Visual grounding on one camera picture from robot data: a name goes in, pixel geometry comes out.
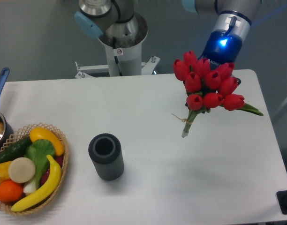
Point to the black device at edge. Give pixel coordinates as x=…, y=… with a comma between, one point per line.
x=282, y=199

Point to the dark grey ribbed vase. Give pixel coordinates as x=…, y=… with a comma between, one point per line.
x=106, y=155

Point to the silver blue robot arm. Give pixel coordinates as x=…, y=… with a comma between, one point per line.
x=235, y=18

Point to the green cucumber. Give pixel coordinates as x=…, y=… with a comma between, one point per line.
x=16, y=150

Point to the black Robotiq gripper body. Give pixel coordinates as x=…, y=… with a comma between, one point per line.
x=220, y=48

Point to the woven wicker basket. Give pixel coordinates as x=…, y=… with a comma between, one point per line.
x=22, y=133

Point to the orange fruit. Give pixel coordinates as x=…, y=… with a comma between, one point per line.
x=10, y=191

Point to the green bok choy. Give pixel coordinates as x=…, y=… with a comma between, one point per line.
x=37, y=153

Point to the yellow bell pepper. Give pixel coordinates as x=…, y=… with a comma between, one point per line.
x=4, y=171

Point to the beige round disc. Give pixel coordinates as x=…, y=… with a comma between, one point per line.
x=21, y=170

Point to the dark red vegetable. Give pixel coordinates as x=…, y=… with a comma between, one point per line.
x=45, y=176

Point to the red tulip bouquet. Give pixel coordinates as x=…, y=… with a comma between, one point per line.
x=208, y=88

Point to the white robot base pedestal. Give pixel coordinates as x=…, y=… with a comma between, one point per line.
x=121, y=31

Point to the yellow banana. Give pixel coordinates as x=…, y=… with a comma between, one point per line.
x=44, y=191

